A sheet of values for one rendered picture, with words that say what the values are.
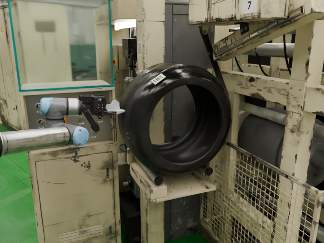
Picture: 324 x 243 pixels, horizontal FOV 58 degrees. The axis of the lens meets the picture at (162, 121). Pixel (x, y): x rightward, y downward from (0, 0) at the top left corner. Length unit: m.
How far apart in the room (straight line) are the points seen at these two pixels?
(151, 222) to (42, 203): 0.70
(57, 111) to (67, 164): 0.73
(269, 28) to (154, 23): 0.62
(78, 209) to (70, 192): 0.15
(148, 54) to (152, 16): 0.20
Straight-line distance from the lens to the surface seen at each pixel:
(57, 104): 1.30
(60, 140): 1.17
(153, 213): 2.00
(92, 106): 1.34
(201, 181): 1.68
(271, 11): 1.28
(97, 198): 2.12
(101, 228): 2.25
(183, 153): 1.71
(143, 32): 1.67
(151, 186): 1.48
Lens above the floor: 1.56
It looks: 15 degrees down
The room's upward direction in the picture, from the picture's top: straight up
